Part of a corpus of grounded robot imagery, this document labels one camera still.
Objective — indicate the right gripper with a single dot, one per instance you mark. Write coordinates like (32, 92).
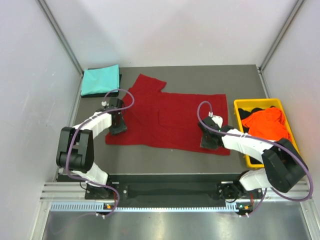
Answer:
(205, 144)

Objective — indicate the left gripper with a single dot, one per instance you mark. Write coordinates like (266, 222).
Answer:
(122, 128)

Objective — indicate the dark red t-shirt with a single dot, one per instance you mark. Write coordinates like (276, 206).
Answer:
(167, 120)

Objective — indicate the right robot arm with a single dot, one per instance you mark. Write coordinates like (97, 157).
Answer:
(283, 166)

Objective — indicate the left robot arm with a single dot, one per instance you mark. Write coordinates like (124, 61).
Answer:
(75, 152)

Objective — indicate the folded dark t-shirt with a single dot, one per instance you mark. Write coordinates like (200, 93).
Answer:
(100, 95)

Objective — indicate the folded teal t-shirt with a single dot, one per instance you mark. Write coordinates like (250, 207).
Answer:
(112, 70)

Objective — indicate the orange t-shirt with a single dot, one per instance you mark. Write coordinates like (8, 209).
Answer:
(269, 123)

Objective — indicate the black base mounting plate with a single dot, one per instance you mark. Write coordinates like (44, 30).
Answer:
(180, 190)

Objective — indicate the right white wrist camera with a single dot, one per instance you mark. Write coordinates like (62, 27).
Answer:
(218, 120)

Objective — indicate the aluminium frame rail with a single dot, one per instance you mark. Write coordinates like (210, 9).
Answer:
(73, 192)

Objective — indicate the grey slotted cable duct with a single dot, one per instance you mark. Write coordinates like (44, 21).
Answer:
(102, 207)

